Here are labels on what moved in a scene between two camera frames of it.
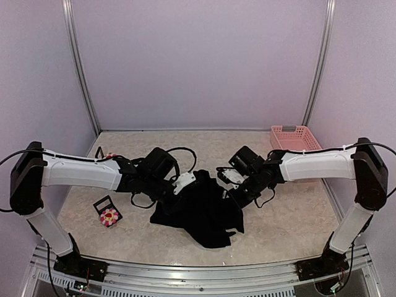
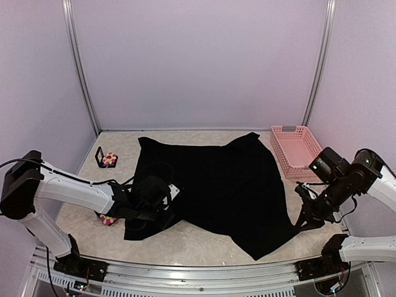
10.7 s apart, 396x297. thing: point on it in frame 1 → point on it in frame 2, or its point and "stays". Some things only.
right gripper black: (241, 202) → (307, 215)
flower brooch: (110, 155) stays
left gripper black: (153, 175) → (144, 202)
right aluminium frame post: (330, 12) stays
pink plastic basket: (292, 138) stays
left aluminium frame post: (67, 17) stays
